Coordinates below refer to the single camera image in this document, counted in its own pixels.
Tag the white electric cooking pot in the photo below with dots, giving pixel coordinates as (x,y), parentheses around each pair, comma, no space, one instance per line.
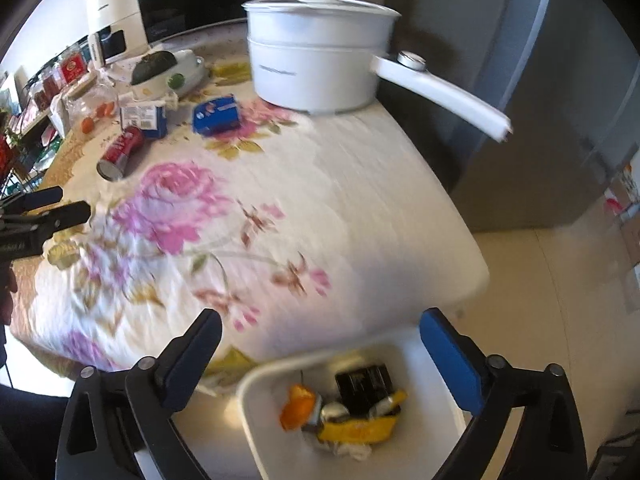
(328,57)

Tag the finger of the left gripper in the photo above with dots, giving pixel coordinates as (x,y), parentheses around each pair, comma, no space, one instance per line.
(35,198)
(63,217)

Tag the dark green squash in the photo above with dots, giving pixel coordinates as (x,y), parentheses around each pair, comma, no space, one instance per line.
(152,65)

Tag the red labelled jar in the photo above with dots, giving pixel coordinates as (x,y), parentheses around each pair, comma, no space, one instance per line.
(72,66)

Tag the clear glass jar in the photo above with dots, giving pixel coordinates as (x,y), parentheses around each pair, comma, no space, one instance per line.
(85,95)

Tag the grey refrigerator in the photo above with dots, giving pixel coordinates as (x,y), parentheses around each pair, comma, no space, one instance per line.
(566,72)

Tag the yellow snack bag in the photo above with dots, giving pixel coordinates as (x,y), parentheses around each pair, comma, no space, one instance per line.
(374,428)

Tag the orange tomato left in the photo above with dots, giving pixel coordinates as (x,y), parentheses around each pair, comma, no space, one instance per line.
(87,125)

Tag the white kitchen appliance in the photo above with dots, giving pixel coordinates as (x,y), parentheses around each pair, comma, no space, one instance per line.
(116,31)

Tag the black snack packet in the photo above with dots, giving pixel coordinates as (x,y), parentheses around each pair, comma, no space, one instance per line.
(360,389)

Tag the floral tablecloth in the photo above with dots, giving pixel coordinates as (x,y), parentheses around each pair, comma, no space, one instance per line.
(300,231)

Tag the red cartoon drink can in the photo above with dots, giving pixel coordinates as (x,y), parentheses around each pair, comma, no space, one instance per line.
(113,163)

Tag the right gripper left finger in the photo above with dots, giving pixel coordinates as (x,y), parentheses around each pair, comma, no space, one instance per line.
(184,360)

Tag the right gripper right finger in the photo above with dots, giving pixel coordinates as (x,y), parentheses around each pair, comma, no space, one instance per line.
(458,359)

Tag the white tissue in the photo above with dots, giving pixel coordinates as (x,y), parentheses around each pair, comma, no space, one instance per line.
(355,451)

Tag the white trash bin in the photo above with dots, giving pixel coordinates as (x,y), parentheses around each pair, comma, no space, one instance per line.
(428,426)

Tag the blue almond milk carton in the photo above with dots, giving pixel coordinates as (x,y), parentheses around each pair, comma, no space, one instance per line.
(216,116)

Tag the light blue white carton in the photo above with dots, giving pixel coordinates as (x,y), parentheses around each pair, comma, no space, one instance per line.
(148,116)

